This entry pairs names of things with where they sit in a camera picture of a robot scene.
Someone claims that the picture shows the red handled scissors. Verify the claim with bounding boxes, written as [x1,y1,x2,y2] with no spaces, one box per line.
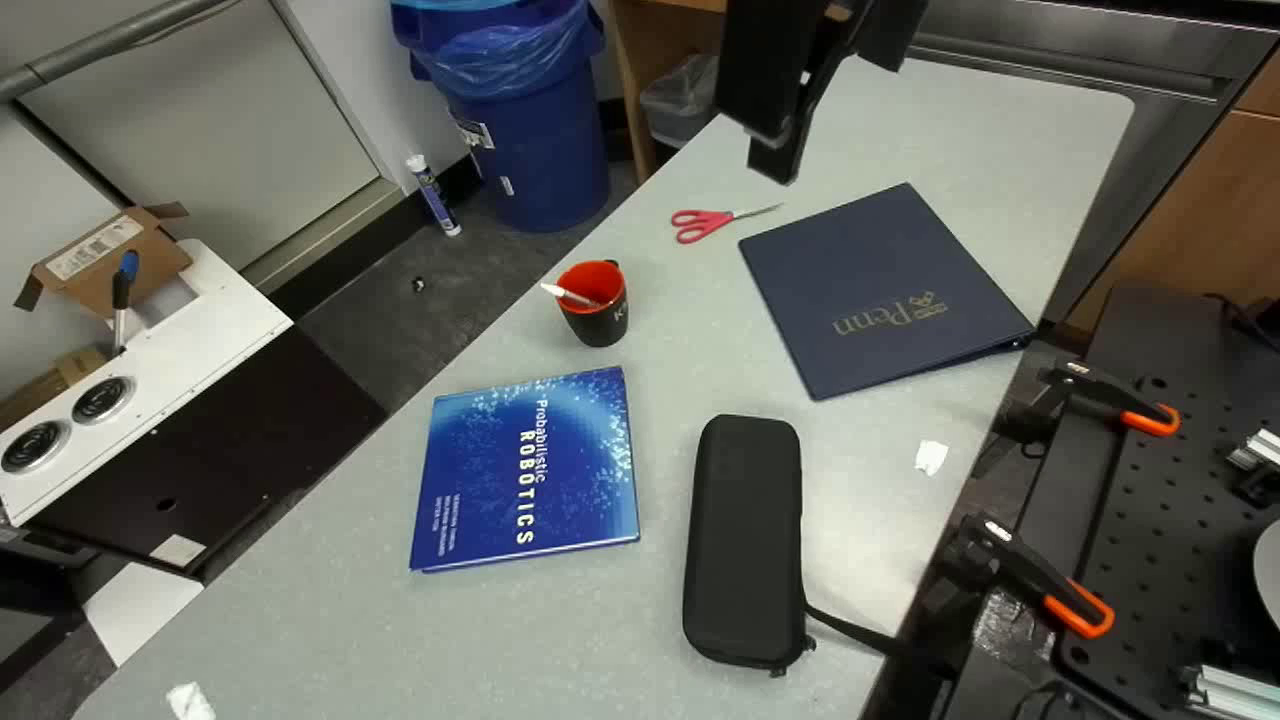
[667,200,788,249]

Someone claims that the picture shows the white bottle blue label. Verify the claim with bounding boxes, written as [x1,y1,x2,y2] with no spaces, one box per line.
[405,152,469,245]

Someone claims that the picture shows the grey wall panel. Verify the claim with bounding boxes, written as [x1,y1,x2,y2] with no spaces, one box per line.
[0,0,410,293]

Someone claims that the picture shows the blue robotics book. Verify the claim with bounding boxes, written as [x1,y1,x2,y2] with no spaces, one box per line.
[405,365,645,577]

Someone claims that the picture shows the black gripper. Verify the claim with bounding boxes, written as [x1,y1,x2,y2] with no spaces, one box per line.
[716,0,862,189]

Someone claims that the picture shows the black mug red inside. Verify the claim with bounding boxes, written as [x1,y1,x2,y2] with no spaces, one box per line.
[552,255,634,351]

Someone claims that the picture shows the wooden counter cabinet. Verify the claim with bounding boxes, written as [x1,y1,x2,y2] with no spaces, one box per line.
[1061,52,1280,351]

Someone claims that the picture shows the wire mesh basket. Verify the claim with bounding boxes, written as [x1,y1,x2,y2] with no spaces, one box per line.
[639,49,728,152]

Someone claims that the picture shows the blue trash bin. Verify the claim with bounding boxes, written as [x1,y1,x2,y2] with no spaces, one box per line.
[388,0,616,236]

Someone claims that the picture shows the navy folder gold print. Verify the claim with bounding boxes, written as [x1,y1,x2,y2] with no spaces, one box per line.
[738,181,1040,405]

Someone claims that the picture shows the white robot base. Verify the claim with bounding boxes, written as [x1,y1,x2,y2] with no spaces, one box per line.
[1248,515,1280,634]

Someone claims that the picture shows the black zip case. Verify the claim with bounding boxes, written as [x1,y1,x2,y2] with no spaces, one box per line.
[682,411,822,682]

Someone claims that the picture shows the black perforated mounting board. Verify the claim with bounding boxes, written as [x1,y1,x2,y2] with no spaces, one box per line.
[933,285,1280,720]

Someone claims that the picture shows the open cardboard box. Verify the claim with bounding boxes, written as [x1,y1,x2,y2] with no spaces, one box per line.
[14,200,200,326]

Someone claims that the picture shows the white side table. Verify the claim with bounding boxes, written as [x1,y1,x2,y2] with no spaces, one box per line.
[0,236,298,531]

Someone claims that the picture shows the black orange bar clamp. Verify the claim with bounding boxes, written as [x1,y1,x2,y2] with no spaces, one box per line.
[949,511,1121,646]
[1037,357,1189,445]

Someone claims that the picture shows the blue plastic bin liner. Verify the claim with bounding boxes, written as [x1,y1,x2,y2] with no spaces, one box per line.
[388,0,606,104]

